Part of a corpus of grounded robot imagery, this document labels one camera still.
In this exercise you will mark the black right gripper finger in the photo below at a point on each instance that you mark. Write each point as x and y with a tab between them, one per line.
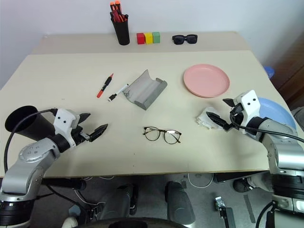
217	120
229	102

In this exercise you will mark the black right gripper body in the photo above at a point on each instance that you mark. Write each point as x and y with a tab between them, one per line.
237	116

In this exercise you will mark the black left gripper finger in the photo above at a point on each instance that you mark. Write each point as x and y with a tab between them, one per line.
84	117
99	131

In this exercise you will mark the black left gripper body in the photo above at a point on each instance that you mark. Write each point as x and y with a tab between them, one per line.
79	135

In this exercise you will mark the crumpled white tissue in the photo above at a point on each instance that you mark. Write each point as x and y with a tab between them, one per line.
204	118

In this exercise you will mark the pink plate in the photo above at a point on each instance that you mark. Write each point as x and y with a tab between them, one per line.
206	80

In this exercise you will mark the red and black marker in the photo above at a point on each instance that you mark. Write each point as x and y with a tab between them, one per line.
104	86

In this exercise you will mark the blue plate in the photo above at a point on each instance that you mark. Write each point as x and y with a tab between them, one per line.
278	114

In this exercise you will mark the white and black marker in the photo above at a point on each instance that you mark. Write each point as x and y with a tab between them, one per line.
117	93

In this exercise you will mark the blue round container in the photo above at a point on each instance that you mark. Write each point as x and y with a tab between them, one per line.
269	71

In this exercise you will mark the empty black pen cup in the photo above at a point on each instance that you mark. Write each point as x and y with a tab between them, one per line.
26	123

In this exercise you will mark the grey open glasses case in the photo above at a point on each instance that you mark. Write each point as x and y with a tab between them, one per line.
145	91

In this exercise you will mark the black shoe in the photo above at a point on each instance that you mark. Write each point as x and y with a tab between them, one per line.
241	185

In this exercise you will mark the brown wooden cabinet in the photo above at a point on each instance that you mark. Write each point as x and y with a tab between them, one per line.
293	71

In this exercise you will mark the dark rounded robot leg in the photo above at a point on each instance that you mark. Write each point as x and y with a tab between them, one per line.
179	202
121	202

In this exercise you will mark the black sunglasses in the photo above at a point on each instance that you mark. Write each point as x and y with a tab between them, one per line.
184	39

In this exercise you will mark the white shoe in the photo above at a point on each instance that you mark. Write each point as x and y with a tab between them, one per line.
70	223

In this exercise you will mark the grey floor tape strip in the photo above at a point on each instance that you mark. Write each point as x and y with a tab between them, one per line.
249	209

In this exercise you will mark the black pen cup with pens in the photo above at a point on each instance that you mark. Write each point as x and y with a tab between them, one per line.
122	32

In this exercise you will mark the dark rounded bottom shape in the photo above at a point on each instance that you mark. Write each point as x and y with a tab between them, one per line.
123	223

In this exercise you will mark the red cube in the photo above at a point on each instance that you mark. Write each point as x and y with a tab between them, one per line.
140	38

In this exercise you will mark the green cube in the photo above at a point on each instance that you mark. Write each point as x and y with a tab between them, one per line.
156	37

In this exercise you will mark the yellow cube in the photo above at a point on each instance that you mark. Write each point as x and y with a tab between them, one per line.
149	38

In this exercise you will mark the red pen in cup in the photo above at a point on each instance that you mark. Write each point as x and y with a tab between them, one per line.
116	17

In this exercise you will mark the orange capped red marker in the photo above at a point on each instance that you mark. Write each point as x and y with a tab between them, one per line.
111	8
118	7

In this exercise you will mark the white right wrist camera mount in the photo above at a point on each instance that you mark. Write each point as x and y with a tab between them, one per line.
249	104

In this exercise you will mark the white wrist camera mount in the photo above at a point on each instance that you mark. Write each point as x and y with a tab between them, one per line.
249	104
64	121

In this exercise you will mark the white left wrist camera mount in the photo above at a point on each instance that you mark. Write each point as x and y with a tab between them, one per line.
64	121

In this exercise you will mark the black table frame bar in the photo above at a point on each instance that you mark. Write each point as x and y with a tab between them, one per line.
64	183

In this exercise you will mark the thin black frame eyeglasses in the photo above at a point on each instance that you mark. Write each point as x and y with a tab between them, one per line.
149	129

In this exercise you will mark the metal caster bracket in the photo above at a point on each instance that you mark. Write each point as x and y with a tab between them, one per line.
222	206

